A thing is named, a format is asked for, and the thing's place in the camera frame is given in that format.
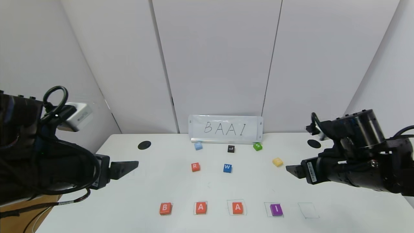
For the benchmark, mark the purple letter I block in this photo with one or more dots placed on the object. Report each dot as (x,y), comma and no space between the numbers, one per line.
(276,210)

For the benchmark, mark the black letter L block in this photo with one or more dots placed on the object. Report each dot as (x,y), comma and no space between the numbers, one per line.
(231,149)

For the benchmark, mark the green letter S block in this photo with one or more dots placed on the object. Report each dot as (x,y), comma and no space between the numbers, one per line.
(257,146)

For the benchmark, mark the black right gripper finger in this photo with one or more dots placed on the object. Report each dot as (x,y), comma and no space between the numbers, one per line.
(296,171)

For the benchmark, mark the yellow letter Z block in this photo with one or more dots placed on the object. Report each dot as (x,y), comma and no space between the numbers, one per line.
(277,161)

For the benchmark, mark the white BAAI sign board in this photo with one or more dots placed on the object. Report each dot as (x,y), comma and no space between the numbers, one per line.
(226,128)

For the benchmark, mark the orange letter A block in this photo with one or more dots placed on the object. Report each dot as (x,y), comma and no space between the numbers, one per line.
(201,207)
(237,207)

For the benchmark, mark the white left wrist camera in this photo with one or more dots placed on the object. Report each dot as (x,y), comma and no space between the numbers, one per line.
(79,116)

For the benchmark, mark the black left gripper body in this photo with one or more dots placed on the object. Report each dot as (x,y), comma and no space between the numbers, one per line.
(103,171)

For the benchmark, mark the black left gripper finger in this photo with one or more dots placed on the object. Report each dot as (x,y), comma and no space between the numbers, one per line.
(123,168)

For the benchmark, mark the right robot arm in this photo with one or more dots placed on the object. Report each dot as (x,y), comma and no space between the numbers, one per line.
(372,129)

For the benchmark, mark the orange letter B block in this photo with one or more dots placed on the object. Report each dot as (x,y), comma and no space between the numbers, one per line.
(165,208)

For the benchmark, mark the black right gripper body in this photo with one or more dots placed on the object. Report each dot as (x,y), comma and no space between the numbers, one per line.
(310,171)

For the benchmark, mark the black round table grommet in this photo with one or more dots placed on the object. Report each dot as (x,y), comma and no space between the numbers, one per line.
(312,144)
(144,145)

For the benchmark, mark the orange letter R block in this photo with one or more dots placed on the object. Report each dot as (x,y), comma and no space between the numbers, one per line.
(195,167)

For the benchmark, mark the blue letter W block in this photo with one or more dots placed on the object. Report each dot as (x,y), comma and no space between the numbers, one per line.
(227,168)

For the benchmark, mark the light blue letter block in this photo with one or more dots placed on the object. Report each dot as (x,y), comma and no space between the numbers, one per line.
(198,146)

